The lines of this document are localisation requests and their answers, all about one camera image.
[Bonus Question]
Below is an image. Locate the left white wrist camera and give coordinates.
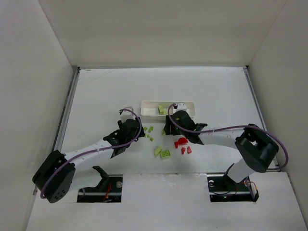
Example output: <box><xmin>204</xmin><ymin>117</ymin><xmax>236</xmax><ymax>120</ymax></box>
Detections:
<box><xmin>119</xmin><ymin>106</ymin><xmax>134</xmax><ymax>123</ymax></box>

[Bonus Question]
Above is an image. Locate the green 2x2 lego plate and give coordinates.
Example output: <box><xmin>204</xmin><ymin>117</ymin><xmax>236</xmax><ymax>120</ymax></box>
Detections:
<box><xmin>160</xmin><ymin>150</ymin><xmax>171</xmax><ymax>158</ymax></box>

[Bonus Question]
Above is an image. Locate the green curved lego piece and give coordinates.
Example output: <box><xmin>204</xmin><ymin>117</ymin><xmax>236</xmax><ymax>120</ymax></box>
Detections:
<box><xmin>154</xmin><ymin>146</ymin><xmax>162</xmax><ymax>156</ymax></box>

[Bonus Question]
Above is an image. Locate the red arch lego piece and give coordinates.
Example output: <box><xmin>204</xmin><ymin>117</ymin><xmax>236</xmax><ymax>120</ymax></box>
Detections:
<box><xmin>174</xmin><ymin>137</ymin><xmax>189</xmax><ymax>149</ymax></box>

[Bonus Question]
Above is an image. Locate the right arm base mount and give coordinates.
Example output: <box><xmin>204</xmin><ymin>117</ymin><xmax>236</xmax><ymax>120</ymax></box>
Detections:
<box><xmin>207</xmin><ymin>173</ymin><xmax>259</xmax><ymax>203</ymax></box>

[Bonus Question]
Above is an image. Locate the white divided container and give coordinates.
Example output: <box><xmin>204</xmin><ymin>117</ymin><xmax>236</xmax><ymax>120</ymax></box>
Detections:
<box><xmin>141</xmin><ymin>101</ymin><xmax>196</xmax><ymax>120</ymax></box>

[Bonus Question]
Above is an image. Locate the purple cable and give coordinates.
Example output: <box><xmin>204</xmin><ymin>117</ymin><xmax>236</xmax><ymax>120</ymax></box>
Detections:
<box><xmin>39</xmin><ymin>108</ymin><xmax>142</xmax><ymax>199</ymax></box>
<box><xmin>167</xmin><ymin>103</ymin><xmax>289</xmax><ymax>170</ymax></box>

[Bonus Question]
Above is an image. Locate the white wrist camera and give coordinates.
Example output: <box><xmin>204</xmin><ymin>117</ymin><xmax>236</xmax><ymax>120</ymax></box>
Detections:
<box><xmin>174</xmin><ymin>103</ymin><xmax>188</xmax><ymax>112</ymax></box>
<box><xmin>119</xmin><ymin>106</ymin><xmax>134</xmax><ymax>123</ymax></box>

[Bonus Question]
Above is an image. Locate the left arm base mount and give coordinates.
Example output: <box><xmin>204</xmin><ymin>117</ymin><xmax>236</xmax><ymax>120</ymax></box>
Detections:
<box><xmin>77</xmin><ymin>166</ymin><xmax>123</xmax><ymax>203</ymax></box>

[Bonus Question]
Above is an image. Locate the green 2x2 lego brick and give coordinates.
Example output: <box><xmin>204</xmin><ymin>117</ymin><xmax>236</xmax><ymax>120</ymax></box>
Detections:
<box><xmin>158</xmin><ymin>104</ymin><xmax>167</xmax><ymax>115</ymax></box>

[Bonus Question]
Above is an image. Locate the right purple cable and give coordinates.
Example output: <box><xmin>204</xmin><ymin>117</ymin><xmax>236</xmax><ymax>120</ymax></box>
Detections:
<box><xmin>167</xmin><ymin>103</ymin><xmax>289</xmax><ymax>170</ymax></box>

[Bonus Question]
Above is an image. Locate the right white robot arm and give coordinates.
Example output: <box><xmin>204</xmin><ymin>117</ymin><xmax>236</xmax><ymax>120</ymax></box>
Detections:
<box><xmin>164</xmin><ymin>110</ymin><xmax>279</xmax><ymax>183</ymax></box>

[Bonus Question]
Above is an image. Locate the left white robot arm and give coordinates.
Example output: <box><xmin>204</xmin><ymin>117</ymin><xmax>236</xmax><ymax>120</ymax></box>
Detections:
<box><xmin>32</xmin><ymin>117</ymin><xmax>145</xmax><ymax>204</ymax></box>

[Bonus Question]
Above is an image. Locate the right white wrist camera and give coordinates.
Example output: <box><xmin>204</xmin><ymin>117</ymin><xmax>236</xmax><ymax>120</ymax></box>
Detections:
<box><xmin>174</xmin><ymin>103</ymin><xmax>188</xmax><ymax>112</ymax></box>

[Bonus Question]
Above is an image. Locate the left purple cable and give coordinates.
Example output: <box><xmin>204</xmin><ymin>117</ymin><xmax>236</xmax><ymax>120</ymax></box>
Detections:
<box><xmin>39</xmin><ymin>108</ymin><xmax>142</xmax><ymax>199</ymax></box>

